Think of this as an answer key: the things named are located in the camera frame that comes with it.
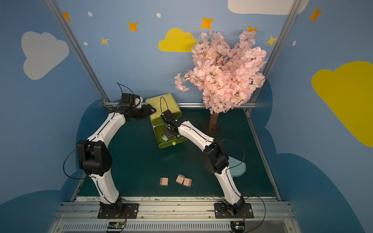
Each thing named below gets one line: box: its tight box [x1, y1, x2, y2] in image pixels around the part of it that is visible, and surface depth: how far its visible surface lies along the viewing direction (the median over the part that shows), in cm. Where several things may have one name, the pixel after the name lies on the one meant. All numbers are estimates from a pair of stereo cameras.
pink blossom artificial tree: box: [174, 30, 267, 131], surface depth 69 cm
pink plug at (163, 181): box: [157, 177, 169, 186], surface depth 84 cm
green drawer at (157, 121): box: [151, 116, 165, 126], surface depth 91 cm
